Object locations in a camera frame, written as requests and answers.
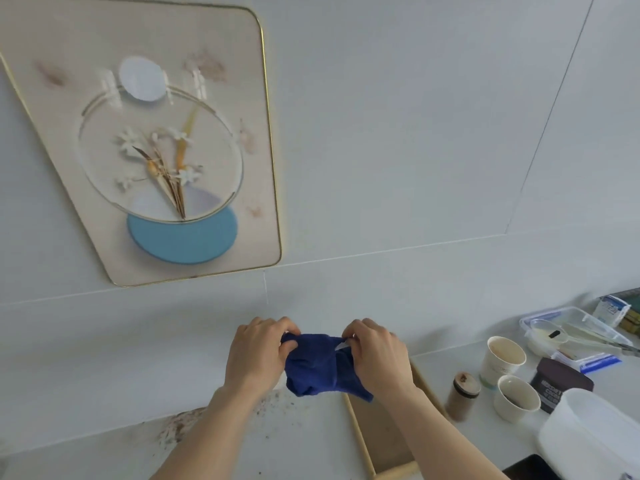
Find person's left hand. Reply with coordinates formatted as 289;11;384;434
224;317;302;397

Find person's right hand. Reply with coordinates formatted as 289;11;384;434
342;318;417;396

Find dark blue cloth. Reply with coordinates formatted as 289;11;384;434
281;333;374;402

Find person's left forearm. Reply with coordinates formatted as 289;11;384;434
150;384;271;480

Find person's right forearm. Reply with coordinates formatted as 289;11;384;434
372;385;508;480

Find shallow wooden tray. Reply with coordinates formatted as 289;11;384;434
342;359;452;480

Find small brown spice jar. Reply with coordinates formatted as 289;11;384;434
444;372;482;422

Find tall stained paper cup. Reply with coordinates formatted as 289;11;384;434
479;336;528;391

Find short stained paper cup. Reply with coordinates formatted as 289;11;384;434
493;375;542;424

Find dark brown box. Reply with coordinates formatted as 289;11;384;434
529;357;595;415

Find black flat device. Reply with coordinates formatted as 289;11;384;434
501;454;565;480

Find clear container with blue clips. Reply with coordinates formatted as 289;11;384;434
518;307;634;374

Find pale plastic tongs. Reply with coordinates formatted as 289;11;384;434
562;322;640;356

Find white plastic tub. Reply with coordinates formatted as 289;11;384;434
537;388;640;480

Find white and blue packet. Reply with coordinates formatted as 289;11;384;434
592;295;632;328

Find gold-edged floral wall art panel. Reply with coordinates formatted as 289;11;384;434
0;0;283;288

